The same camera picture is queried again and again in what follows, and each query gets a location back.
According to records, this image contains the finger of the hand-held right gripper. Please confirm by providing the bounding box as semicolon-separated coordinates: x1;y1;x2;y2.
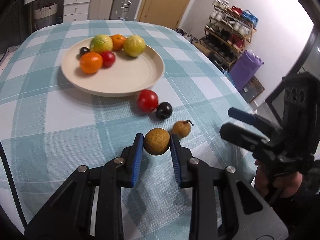
228;107;284;133
219;123;274;153

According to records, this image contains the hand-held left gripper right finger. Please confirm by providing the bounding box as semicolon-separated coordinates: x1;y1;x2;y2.
170;134;288;240

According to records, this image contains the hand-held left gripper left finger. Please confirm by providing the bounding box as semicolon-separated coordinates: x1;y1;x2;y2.
24;133;144;240

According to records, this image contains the brown longan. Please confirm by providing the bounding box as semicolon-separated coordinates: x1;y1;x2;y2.
172;120;194;138
143;128;171;155

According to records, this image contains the red tomato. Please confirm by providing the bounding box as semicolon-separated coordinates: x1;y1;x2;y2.
137;89;159;113
101;51;116;67

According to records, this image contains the cream round plate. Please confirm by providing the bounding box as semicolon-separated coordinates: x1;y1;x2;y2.
61;36;165;97

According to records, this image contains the orange mandarin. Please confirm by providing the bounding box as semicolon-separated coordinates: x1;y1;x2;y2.
111;34;127;51
80;52;104;74

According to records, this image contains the yellow-green guava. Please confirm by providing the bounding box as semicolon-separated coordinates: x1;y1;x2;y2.
123;35;146;57
90;34;114;54

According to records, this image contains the person's right hand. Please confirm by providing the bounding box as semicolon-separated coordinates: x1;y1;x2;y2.
254;160;304;198

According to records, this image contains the patterned brown mat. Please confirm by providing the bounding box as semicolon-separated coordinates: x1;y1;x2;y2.
241;76;265;98

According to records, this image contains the blue snack packet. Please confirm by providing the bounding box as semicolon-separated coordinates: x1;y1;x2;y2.
222;70;235;86

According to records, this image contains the purple bag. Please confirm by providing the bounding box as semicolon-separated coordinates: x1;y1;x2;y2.
229;50;264;92

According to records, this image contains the brown cardboard box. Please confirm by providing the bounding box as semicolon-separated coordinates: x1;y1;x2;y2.
192;40;212;57

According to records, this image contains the metal shoe rack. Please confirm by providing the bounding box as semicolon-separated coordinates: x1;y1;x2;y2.
204;0;258;71

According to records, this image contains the group of assorted shoes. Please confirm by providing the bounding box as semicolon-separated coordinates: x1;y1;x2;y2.
205;0;258;68

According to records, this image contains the pile of loose sneakers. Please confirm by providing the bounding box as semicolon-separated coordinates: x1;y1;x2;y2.
176;28;200;44

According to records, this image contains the wooden door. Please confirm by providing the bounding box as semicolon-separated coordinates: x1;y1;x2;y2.
137;0;200;30

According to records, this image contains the silver suitcase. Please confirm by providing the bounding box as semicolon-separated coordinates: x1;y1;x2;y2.
110;0;145;21

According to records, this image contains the beige suitcase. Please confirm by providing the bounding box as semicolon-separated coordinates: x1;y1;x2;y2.
88;0;120;20

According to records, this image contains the white drawer cabinet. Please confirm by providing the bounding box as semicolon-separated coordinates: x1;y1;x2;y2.
62;0;92;23

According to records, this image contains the white grey laundry basket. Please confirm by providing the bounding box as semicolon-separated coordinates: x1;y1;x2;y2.
34;3;59;28

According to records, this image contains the black cable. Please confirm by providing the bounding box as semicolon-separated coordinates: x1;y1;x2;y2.
0;142;27;227

